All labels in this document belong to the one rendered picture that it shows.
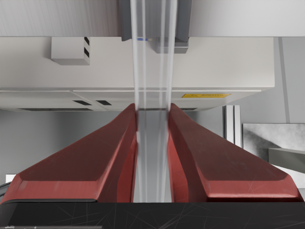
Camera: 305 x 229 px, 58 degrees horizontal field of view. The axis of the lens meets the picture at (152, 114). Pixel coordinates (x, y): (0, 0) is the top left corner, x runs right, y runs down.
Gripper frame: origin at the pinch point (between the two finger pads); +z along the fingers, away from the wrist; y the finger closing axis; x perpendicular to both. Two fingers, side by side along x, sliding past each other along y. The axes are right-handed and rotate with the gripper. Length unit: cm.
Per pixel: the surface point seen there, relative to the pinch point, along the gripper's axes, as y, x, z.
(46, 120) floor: 41, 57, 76
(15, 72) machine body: 22.8, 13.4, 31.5
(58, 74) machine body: 15.7, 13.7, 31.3
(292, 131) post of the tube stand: -54, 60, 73
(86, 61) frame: 10.4, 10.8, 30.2
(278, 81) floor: -50, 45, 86
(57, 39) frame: 14.4, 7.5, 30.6
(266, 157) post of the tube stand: -44, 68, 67
